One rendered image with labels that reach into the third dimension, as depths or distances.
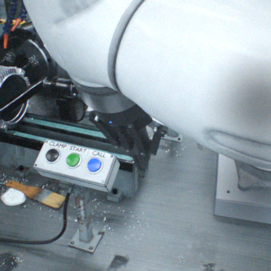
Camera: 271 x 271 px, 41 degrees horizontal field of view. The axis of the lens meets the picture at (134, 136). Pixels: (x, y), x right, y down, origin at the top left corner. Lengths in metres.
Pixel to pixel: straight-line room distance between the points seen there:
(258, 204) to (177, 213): 0.22
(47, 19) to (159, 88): 0.11
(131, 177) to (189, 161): 0.27
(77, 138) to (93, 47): 0.88
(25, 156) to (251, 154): 0.98
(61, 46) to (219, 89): 0.15
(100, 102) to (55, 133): 0.80
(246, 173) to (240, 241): 0.19
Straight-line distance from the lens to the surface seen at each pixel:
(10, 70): 1.16
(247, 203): 1.01
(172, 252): 0.94
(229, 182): 1.06
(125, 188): 1.06
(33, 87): 1.21
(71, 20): 0.30
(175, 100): 0.26
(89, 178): 0.75
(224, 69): 0.24
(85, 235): 0.94
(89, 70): 0.32
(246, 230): 1.03
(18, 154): 1.19
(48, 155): 0.80
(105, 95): 0.40
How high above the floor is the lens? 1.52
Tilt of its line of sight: 33 degrees down
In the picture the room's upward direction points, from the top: straight up
